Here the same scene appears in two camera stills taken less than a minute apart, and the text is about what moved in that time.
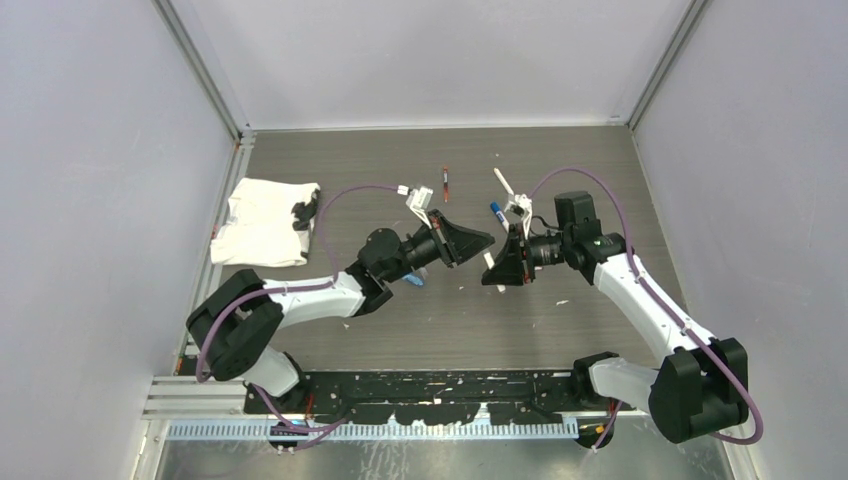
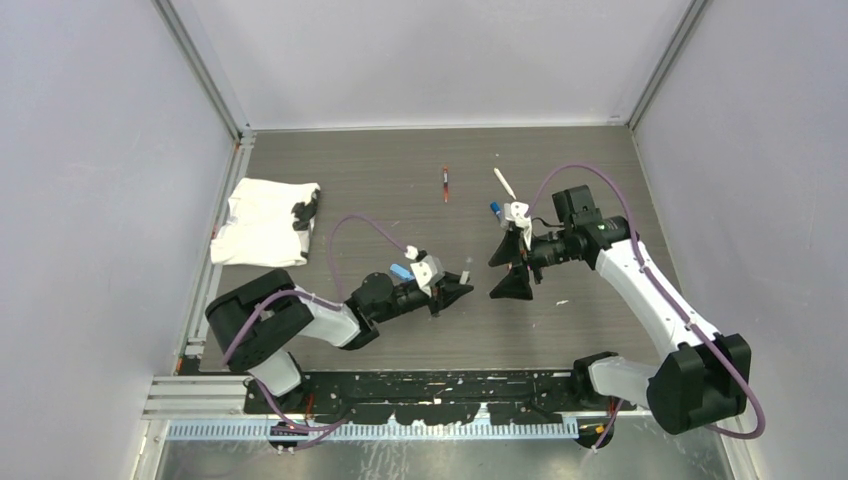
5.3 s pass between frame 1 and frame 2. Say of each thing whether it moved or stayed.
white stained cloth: stayed
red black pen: stayed
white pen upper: stayed
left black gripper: moved
